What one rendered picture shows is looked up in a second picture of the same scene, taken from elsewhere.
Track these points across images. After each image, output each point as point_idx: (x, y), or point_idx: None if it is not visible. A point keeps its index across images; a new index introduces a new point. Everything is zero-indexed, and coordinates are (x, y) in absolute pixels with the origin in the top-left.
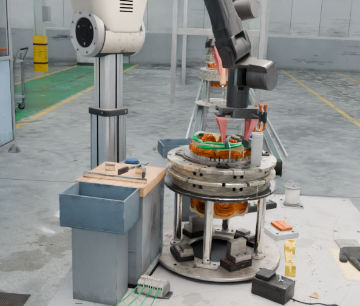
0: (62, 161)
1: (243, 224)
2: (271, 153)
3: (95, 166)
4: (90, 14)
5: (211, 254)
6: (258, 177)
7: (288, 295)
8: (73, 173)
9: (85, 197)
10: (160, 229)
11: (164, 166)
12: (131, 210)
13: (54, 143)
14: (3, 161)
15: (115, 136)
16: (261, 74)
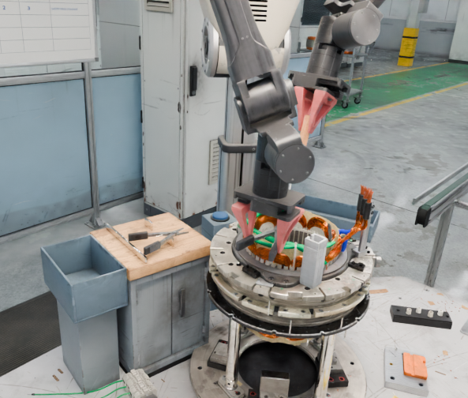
0: (356, 167)
1: (368, 339)
2: None
3: (218, 205)
4: (207, 23)
5: (270, 370)
6: (305, 305)
7: None
8: (357, 182)
9: (52, 262)
10: (204, 315)
11: (466, 197)
12: (98, 296)
13: (363, 145)
14: None
15: (237, 178)
16: (274, 154)
